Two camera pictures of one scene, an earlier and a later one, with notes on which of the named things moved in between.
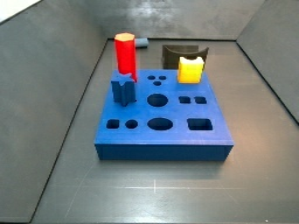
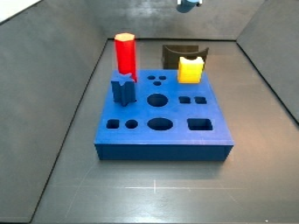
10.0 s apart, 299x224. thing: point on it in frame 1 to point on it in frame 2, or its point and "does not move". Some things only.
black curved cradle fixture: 172,52 does not move
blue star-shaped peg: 122,86 does not move
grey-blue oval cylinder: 141,42 to 185,5
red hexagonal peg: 125,56 does not move
